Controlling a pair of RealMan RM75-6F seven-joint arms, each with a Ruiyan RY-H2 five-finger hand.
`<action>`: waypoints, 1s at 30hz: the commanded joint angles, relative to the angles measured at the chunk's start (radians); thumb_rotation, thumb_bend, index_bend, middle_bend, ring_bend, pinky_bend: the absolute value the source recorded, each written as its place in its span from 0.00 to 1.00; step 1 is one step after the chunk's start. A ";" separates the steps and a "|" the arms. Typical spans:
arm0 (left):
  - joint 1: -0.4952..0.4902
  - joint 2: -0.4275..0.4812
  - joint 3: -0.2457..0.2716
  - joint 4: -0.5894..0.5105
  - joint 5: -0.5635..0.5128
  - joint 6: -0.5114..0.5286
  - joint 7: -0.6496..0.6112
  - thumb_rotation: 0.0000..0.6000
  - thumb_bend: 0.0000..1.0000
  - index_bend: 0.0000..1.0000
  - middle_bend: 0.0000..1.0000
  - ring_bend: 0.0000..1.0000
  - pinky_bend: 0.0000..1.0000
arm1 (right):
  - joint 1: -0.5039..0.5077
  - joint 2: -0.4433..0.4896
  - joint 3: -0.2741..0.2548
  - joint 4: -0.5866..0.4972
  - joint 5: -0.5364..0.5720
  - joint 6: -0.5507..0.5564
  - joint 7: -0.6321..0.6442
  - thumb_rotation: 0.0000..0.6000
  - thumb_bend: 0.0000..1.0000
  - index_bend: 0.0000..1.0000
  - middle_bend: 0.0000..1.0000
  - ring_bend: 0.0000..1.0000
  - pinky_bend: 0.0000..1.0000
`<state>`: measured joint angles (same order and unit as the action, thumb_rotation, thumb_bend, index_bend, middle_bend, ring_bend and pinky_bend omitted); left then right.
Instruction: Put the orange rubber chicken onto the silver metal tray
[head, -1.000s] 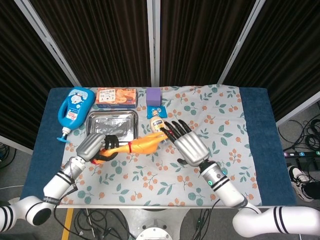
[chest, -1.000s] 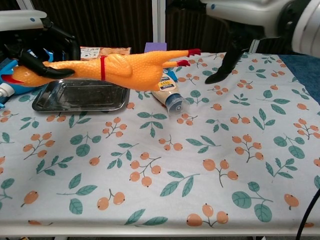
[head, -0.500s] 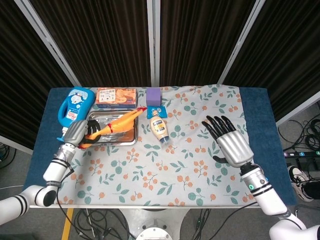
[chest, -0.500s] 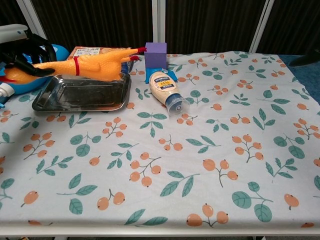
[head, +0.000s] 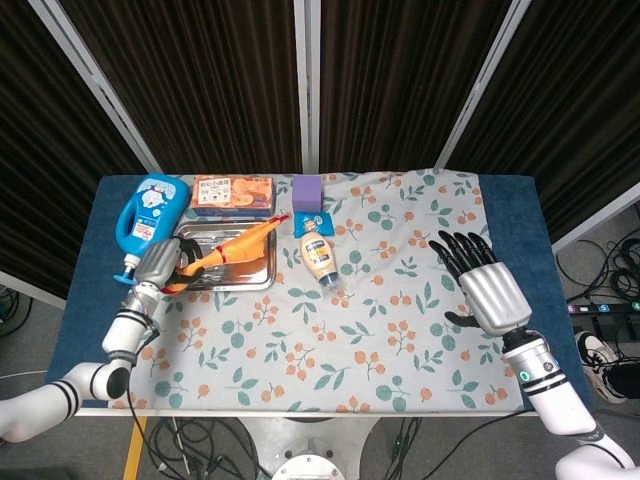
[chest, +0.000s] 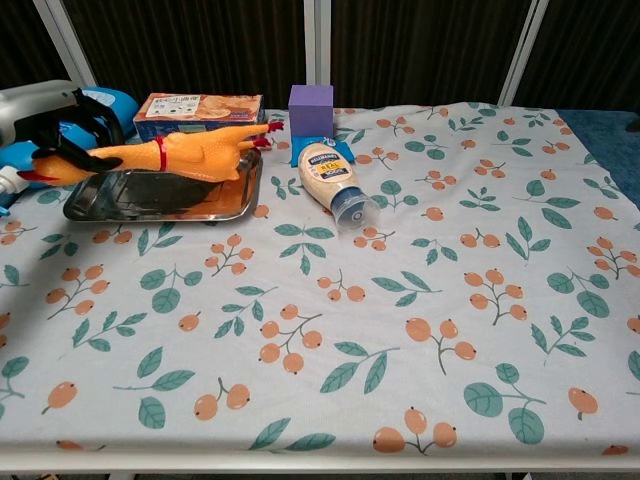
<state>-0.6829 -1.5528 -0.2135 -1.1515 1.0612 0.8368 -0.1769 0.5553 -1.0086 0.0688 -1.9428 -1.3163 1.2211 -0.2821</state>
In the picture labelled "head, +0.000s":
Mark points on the white black sneaker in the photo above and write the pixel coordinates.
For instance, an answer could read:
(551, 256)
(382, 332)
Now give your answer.
(595, 360)

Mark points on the purple cube block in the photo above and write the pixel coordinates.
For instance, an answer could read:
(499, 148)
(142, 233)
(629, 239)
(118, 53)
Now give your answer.
(306, 195)

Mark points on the orange rubber chicken toy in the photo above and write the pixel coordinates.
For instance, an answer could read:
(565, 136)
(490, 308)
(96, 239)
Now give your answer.
(240, 247)

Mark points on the dark ribbed partition panel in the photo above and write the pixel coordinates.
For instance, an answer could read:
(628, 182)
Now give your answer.
(200, 75)
(45, 150)
(400, 75)
(575, 100)

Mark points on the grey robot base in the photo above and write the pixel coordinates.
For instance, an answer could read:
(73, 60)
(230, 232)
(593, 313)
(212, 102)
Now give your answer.
(305, 445)

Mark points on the dark blue table cover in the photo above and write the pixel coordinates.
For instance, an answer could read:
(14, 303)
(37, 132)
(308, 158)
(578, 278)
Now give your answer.
(520, 225)

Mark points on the stainless steel tray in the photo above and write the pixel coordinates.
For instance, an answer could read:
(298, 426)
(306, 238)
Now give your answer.
(250, 277)

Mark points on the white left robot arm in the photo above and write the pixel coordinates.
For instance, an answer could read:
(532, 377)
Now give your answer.
(120, 335)

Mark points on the black trouser leg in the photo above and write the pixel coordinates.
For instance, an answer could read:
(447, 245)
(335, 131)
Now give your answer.
(627, 380)

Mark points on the floral leaf print tablecloth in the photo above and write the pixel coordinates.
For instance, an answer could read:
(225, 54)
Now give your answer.
(350, 325)

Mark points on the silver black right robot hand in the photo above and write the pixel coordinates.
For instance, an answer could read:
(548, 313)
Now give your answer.
(495, 295)

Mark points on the mayonnaise squeeze bottle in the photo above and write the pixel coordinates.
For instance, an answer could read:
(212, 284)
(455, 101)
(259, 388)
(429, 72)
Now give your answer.
(317, 255)

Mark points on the blue snack packet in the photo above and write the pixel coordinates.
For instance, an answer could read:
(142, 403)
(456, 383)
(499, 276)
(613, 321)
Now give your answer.
(312, 222)

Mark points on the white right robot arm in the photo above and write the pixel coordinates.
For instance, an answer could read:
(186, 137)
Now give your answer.
(555, 395)

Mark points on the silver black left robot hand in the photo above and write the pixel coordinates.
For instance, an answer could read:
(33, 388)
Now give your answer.
(157, 265)

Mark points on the blue detergent bottle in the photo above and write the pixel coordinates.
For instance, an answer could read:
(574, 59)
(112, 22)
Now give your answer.
(147, 215)

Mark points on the orange biscuit box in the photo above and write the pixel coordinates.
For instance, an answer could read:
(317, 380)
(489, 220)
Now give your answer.
(232, 195)

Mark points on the black power strip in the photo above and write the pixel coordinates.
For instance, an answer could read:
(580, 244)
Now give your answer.
(600, 308)

